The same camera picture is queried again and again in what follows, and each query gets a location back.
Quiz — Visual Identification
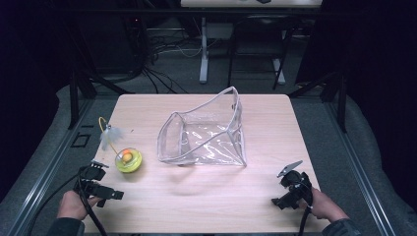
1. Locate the person's left hand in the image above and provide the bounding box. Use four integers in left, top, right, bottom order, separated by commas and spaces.
56, 190, 102, 221

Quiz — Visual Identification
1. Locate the black metal stand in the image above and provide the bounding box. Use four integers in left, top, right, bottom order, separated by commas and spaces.
288, 70, 349, 134
67, 70, 136, 131

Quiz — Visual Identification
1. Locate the aluminium floor rail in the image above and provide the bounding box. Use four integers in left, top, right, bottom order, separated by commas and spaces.
6, 97, 94, 236
324, 101, 396, 236

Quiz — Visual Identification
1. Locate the black chair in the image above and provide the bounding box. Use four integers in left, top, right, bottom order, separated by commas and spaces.
226, 14, 298, 91

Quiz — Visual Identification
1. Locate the person's right hand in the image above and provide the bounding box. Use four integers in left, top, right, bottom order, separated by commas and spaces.
299, 187, 349, 224

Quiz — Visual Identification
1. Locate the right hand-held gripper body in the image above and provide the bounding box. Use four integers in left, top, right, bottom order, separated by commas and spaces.
276, 159, 314, 207

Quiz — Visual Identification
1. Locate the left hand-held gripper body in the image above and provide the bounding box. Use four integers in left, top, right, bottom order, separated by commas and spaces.
74, 159, 110, 199

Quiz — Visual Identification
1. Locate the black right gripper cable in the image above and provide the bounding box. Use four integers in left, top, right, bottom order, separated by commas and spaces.
297, 181, 314, 236

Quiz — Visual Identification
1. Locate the clear plastic zipper bag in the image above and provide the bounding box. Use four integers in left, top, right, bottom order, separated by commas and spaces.
156, 86, 248, 167

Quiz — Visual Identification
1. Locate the bundle of black floor cables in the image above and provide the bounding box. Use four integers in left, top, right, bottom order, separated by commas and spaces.
124, 16, 205, 95

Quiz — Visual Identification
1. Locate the white desk with legs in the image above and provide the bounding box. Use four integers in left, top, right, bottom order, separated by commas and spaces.
180, 0, 324, 85

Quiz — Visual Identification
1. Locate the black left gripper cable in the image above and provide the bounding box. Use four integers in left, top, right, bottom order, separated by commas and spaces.
28, 170, 108, 236

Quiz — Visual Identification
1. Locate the yellow cat toy with feather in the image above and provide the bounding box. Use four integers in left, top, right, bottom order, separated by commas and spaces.
97, 116, 144, 174

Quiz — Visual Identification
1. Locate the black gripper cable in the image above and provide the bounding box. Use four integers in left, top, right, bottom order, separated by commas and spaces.
28, 170, 108, 236
297, 181, 314, 236

